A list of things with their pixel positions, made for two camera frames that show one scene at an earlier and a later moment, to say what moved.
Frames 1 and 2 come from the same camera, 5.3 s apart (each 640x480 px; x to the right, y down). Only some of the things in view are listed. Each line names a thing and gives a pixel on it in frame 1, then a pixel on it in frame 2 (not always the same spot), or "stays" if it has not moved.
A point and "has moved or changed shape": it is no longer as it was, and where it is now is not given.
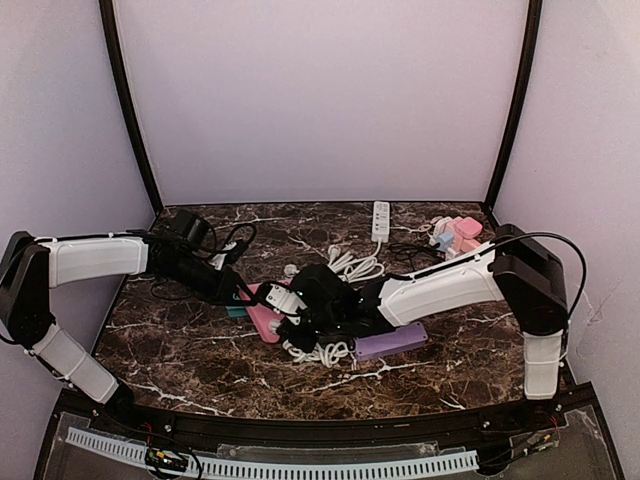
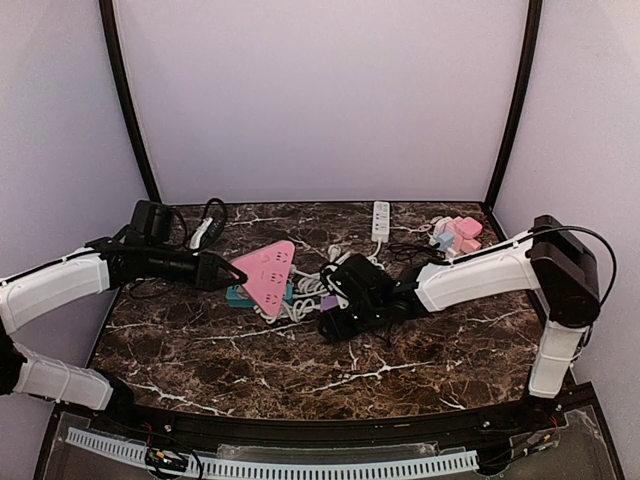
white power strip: x=381 y=221 stays
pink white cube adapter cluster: x=454 y=235 stays
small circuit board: x=165 y=459 stays
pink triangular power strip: x=262 y=316 → x=267 y=271
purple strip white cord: x=328 y=356 has moved or changed shape
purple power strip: x=406 y=336 has moved or changed shape
